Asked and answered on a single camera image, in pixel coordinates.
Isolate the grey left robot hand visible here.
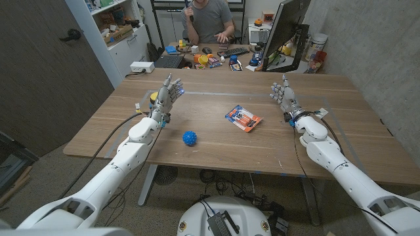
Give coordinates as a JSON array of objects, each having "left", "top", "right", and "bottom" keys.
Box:
[{"left": 150, "top": 73, "right": 185, "bottom": 124}]

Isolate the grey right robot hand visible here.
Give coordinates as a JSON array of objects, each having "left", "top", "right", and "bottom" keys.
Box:
[{"left": 269, "top": 74, "right": 306, "bottom": 122}]

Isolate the black grabber stick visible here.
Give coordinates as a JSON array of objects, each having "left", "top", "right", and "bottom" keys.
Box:
[{"left": 184, "top": 0, "right": 195, "bottom": 23}]

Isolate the blue spiky stress ball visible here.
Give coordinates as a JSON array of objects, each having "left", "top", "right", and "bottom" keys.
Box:
[{"left": 182, "top": 130, "right": 198, "bottom": 147}]

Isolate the orange blister package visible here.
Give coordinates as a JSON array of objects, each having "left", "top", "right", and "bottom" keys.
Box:
[{"left": 224, "top": 104, "right": 264, "bottom": 133}]

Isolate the black laptop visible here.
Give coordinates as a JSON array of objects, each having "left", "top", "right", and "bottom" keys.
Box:
[{"left": 154, "top": 54, "right": 185, "bottom": 69}]

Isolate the white power strip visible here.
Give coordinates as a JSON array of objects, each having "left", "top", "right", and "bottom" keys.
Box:
[{"left": 129, "top": 60, "right": 156, "bottom": 74}]

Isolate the red cup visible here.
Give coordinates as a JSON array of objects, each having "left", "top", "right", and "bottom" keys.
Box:
[{"left": 307, "top": 50, "right": 327, "bottom": 74}]

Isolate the white round canister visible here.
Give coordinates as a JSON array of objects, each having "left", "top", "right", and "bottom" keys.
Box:
[{"left": 304, "top": 32, "right": 329, "bottom": 62}]

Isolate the white shelf cabinet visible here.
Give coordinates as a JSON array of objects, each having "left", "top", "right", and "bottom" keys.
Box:
[{"left": 64, "top": 0, "right": 152, "bottom": 89}]

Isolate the black keyboard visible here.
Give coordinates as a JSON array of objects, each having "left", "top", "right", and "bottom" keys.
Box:
[{"left": 217, "top": 47, "right": 251, "bottom": 59}]

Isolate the black computer monitor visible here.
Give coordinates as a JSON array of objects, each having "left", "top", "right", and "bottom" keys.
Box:
[{"left": 261, "top": 0, "right": 312, "bottom": 72}]

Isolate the round black floor fan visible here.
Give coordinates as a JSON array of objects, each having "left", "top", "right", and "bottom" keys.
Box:
[{"left": 154, "top": 165, "right": 179, "bottom": 186}]

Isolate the cardboard box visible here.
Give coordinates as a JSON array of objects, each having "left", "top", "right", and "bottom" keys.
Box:
[{"left": 102, "top": 24, "right": 135, "bottom": 48}]

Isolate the small orange box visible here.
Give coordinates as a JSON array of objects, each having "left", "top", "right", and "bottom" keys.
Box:
[{"left": 261, "top": 10, "right": 276, "bottom": 24}]

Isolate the person in grey t-shirt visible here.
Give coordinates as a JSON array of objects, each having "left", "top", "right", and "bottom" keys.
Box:
[{"left": 180, "top": 0, "right": 235, "bottom": 45}]

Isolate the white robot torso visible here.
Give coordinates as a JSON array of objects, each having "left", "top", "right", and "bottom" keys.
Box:
[{"left": 177, "top": 195, "right": 273, "bottom": 236}]

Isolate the black box on torso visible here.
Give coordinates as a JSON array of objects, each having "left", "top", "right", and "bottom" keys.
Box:
[{"left": 206, "top": 212, "right": 232, "bottom": 236}]

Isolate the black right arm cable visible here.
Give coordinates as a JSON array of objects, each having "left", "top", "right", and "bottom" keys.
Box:
[{"left": 291, "top": 109, "right": 400, "bottom": 234}]

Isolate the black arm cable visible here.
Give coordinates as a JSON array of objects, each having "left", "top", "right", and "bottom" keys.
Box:
[
  {"left": 58, "top": 111, "right": 150, "bottom": 200},
  {"left": 291, "top": 109, "right": 400, "bottom": 234}
]

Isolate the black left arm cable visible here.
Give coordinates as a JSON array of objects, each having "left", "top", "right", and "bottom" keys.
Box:
[{"left": 58, "top": 111, "right": 150, "bottom": 200}]

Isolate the black door handle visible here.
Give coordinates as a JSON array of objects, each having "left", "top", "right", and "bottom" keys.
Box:
[{"left": 58, "top": 28, "right": 82, "bottom": 43}]

